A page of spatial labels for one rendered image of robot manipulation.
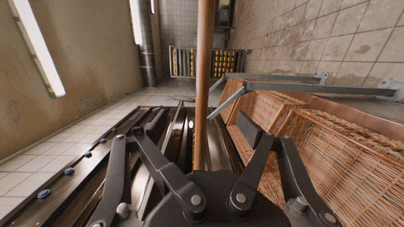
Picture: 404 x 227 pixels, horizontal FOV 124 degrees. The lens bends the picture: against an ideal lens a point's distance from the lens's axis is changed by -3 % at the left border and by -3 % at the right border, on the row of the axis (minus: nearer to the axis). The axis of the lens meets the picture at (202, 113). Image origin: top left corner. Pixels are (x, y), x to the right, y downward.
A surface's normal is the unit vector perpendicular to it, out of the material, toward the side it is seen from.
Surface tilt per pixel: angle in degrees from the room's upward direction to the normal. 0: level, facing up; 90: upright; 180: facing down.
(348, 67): 0
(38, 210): 90
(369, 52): 0
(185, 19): 90
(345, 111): 0
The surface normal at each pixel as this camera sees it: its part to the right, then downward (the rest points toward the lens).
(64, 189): 0.04, -0.91
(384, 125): -1.00, -0.02
